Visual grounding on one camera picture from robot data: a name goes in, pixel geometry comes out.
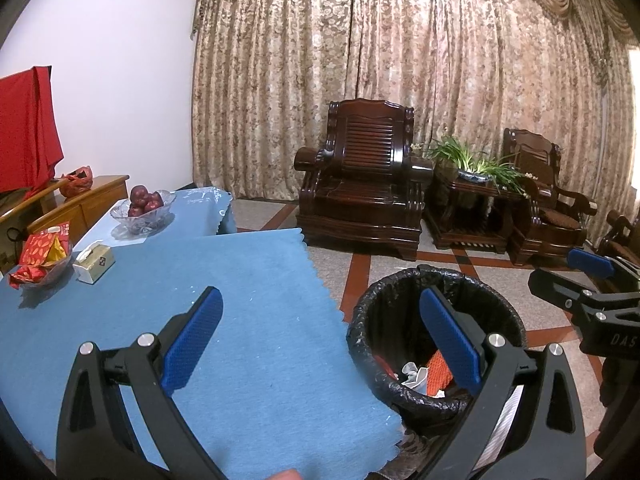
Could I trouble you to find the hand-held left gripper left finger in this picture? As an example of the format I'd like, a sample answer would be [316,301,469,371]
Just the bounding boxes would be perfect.
[55,286,228,480]

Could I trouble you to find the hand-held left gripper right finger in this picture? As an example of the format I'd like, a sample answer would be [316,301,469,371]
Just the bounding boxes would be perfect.
[417,287,587,480]

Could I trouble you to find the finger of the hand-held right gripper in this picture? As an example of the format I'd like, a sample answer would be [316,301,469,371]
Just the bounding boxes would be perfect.
[567,247,640,291]
[529,268,608,313]

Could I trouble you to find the orange foam net sleeve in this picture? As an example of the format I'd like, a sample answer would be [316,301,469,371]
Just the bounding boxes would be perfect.
[425,350,456,396]

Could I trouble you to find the white plastic bag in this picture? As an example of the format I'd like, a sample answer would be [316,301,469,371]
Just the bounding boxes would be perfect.
[400,360,431,391]

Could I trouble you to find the black-lined waste bin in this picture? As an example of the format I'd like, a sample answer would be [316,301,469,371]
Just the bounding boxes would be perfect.
[346,266,528,436]

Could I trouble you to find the dark wooden armchair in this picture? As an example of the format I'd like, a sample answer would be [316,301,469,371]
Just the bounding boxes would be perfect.
[294,99,435,261]
[502,127,598,267]
[597,210,640,261]

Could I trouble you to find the large blue tablecloth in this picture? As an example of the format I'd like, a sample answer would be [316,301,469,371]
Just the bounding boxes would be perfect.
[0,227,406,480]

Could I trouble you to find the white striped cloth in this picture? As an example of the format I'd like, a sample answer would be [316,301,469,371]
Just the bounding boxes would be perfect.
[475,385,523,466]

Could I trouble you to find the cream tissue box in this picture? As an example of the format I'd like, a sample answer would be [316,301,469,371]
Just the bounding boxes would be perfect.
[72,241,117,285]

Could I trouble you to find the glass fruit bowl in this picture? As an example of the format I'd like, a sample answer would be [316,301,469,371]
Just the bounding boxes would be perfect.
[110,189,177,235]

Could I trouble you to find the dark wooden side table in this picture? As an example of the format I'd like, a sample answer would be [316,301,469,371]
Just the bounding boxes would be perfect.
[425,170,531,253]

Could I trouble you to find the small blue tablecloth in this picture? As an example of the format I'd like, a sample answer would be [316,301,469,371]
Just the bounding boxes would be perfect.
[82,186,238,248]

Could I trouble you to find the green potted plant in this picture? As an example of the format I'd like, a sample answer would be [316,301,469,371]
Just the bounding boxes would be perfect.
[420,135,533,198]

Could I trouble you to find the light wooden cabinet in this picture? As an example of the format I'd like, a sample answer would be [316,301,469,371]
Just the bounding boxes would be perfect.
[27,175,130,243]

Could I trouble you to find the pile of red snack packets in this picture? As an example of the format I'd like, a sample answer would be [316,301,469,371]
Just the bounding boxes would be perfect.
[7,222,73,288]

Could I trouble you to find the red plastic bag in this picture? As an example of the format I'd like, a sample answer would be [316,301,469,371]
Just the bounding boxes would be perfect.
[60,165,95,198]

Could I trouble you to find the red cloth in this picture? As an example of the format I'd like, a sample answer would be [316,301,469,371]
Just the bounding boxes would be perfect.
[0,65,65,193]

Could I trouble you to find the beige patterned curtain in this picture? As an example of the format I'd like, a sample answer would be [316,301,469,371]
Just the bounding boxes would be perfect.
[190,0,640,226]

